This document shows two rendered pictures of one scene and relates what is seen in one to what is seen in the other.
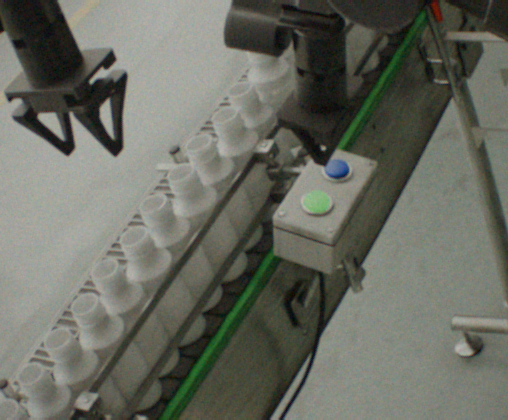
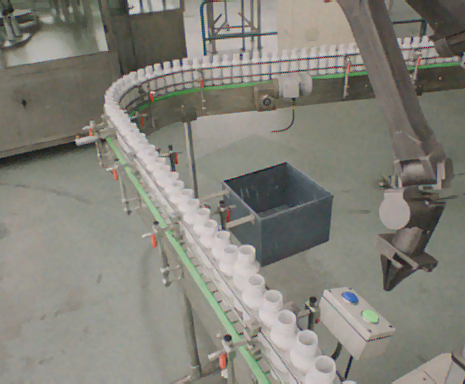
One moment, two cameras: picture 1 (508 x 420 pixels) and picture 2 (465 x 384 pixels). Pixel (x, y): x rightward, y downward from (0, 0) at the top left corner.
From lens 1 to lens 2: 131 cm
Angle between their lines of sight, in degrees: 56
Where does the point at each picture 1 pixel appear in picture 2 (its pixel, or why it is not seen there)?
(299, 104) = (413, 253)
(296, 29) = (434, 203)
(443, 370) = not seen: outside the picture
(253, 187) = not seen: hidden behind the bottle
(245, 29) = (417, 211)
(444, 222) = (93, 353)
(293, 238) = (374, 342)
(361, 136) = not seen: hidden behind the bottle
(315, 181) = (352, 307)
